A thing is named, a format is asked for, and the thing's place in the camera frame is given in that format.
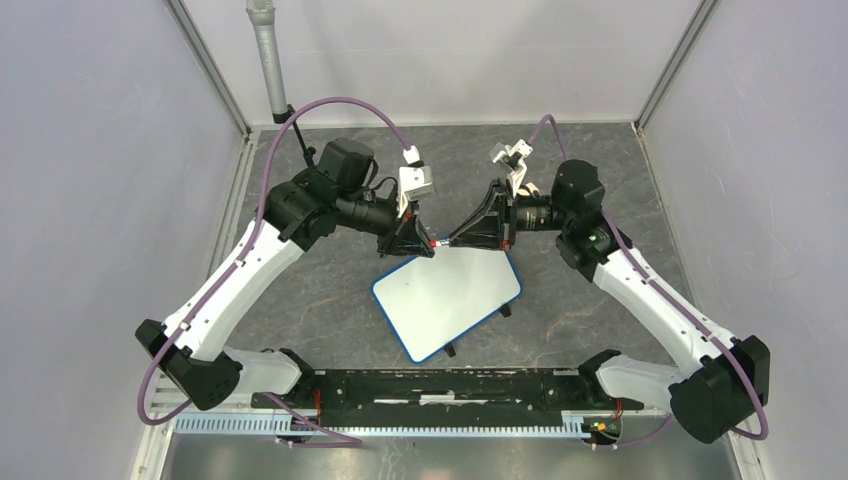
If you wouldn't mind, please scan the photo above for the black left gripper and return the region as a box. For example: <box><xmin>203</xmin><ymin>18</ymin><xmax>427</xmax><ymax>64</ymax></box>
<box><xmin>336</xmin><ymin>188</ymin><xmax>434</xmax><ymax>258</ymax></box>

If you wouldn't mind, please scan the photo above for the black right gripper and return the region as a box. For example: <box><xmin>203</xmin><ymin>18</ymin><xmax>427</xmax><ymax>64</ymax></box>
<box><xmin>450</xmin><ymin>178</ymin><xmax>573</xmax><ymax>251</ymax></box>

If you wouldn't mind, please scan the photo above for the blue framed whiteboard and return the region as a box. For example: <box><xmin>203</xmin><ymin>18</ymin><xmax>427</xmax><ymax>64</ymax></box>
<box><xmin>371</xmin><ymin>246</ymin><xmax>523</xmax><ymax>364</ymax></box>

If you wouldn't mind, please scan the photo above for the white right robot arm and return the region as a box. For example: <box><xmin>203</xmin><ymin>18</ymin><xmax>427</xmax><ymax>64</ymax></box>
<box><xmin>448</xmin><ymin>159</ymin><xmax>771</xmax><ymax>444</ymax></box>

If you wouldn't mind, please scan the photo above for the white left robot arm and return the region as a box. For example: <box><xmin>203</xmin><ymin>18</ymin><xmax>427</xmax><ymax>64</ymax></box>
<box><xmin>135</xmin><ymin>138</ymin><xmax>434</xmax><ymax>411</ymax></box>

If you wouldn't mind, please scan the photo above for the white lego brick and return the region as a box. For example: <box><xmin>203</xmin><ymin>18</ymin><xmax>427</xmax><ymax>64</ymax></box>
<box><xmin>517</xmin><ymin>184</ymin><xmax>540</xmax><ymax>198</ymax></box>

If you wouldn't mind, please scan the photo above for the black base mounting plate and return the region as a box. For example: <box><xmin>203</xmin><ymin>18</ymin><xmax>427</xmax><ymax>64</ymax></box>
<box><xmin>281</xmin><ymin>368</ymin><xmax>644</xmax><ymax>428</ymax></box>

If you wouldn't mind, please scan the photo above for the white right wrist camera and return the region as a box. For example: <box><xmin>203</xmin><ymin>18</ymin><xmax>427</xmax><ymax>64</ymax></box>
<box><xmin>489</xmin><ymin>139</ymin><xmax>533</xmax><ymax>197</ymax></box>

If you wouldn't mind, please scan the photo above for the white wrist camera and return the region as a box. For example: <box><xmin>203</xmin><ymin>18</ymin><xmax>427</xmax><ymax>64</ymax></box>
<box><xmin>489</xmin><ymin>139</ymin><xmax>533</xmax><ymax>197</ymax></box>
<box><xmin>397</xmin><ymin>145</ymin><xmax>435</xmax><ymax>217</ymax></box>

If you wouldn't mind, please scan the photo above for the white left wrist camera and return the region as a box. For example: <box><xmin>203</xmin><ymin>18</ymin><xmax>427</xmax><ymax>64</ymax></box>
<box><xmin>397</xmin><ymin>145</ymin><xmax>435</xmax><ymax>217</ymax></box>

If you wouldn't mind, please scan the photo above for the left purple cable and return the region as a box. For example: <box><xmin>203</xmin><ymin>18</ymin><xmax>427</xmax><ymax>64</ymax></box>
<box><xmin>137</xmin><ymin>96</ymin><xmax>425</xmax><ymax>450</ymax></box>

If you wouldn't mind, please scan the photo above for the purple cable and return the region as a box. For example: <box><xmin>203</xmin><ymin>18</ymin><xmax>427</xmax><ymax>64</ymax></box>
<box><xmin>526</xmin><ymin>113</ymin><xmax>771</xmax><ymax>452</ymax></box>
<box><xmin>137</xmin><ymin>96</ymin><xmax>425</xmax><ymax>450</ymax></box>

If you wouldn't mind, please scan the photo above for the slotted aluminium cable duct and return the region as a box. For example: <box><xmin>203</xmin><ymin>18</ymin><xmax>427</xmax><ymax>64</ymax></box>
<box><xmin>173</xmin><ymin>410</ymin><xmax>614</xmax><ymax>440</ymax></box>

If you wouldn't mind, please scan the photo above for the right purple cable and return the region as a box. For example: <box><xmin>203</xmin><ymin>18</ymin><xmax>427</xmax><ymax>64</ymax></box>
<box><xmin>526</xmin><ymin>113</ymin><xmax>771</xmax><ymax>452</ymax></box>

